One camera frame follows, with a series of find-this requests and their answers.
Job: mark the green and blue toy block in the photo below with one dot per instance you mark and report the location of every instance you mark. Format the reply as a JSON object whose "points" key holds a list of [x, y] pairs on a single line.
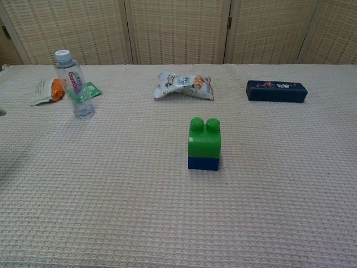
{"points": [[203, 142]]}

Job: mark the white snack bag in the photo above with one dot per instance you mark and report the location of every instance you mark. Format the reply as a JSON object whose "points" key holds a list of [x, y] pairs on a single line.
{"points": [[178, 86]]}

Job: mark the beige woven tablecloth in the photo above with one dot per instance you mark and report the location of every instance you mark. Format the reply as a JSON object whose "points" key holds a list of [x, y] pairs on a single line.
{"points": [[111, 195]]}

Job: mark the green packet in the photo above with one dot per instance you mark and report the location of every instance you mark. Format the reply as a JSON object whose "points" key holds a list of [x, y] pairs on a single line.
{"points": [[92, 90]]}

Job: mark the woven folding screen panel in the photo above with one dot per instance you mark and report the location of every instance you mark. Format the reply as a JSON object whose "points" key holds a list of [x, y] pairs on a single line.
{"points": [[270, 28], [337, 30], [178, 28], [69, 28], [8, 50]]}

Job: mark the dark blue rectangular box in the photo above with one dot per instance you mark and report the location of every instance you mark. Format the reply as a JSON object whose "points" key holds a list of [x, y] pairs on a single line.
{"points": [[276, 92]]}

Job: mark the clear plastic water bottle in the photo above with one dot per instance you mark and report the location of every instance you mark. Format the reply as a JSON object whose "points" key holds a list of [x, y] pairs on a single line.
{"points": [[75, 83]]}

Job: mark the white and orange packet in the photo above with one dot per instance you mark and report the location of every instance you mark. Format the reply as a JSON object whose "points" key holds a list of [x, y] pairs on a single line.
{"points": [[42, 92]]}

